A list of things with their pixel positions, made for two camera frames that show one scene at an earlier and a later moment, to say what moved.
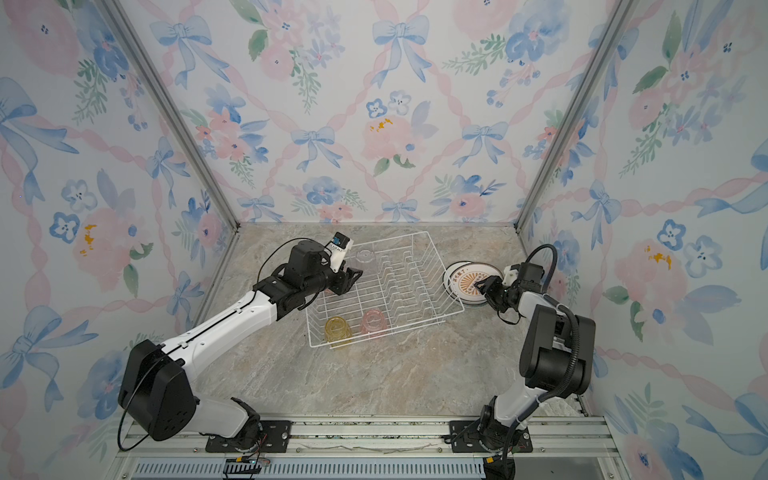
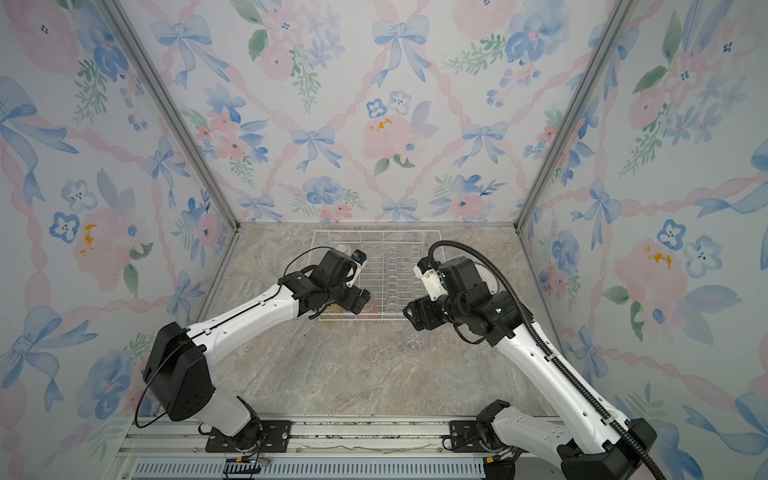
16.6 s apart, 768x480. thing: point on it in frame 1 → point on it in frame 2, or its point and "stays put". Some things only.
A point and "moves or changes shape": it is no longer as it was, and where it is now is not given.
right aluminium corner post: [623, 12] stays put
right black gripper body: [497, 293] → [434, 314]
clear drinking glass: [365, 255] moves or changes shape
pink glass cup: [374, 323] moves or changes shape
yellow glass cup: [337, 328] → [336, 309]
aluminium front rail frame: [561, 448] stays put
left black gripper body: [340, 282] → [349, 297]
